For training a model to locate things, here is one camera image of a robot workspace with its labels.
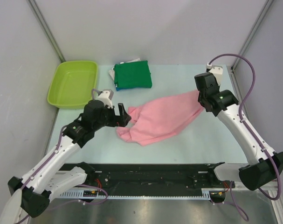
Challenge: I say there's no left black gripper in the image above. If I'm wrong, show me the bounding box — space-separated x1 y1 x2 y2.
93 103 131 131

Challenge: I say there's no pink t-shirt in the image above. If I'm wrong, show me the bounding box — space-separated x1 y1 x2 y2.
116 90 203 146

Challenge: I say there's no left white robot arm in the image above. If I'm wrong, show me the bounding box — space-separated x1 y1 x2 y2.
8 99 131 217

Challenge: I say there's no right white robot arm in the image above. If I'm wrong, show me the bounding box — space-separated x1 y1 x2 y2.
194 72 283 190

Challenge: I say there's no green folded t-shirt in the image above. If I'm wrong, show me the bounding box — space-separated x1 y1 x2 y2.
114 61 152 90

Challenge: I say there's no white folded t-shirt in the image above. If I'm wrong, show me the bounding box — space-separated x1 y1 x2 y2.
108 58 141 81

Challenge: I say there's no lime green plastic tub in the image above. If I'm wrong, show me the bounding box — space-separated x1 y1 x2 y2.
47 60 98 109

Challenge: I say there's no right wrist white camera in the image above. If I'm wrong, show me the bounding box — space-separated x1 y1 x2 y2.
206 63 223 86

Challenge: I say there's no wrist white camera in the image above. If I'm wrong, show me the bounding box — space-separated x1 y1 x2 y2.
206 63 223 86
91 88 114 108

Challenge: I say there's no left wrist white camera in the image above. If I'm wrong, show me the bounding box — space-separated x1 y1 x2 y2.
91 88 114 108

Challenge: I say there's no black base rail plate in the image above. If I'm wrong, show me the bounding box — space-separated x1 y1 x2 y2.
60 163 235 202

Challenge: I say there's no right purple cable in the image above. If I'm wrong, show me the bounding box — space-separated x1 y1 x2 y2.
209 54 282 222

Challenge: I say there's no purple cable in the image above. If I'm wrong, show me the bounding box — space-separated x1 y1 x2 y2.
15 126 109 224
209 54 282 222

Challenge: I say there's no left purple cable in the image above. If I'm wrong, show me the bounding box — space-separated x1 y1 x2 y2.
15 126 109 224

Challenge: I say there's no right aluminium corner post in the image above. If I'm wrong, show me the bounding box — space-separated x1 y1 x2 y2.
232 0 275 70

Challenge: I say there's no aluminium corner post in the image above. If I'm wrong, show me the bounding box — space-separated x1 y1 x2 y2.
232 0 275 70
26 0 66 63

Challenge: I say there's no white slotted cable duct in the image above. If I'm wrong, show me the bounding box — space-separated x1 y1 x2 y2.
58 188 224 200

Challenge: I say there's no left aluminium corner post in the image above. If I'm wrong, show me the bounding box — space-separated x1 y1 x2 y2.
26 0 66 63

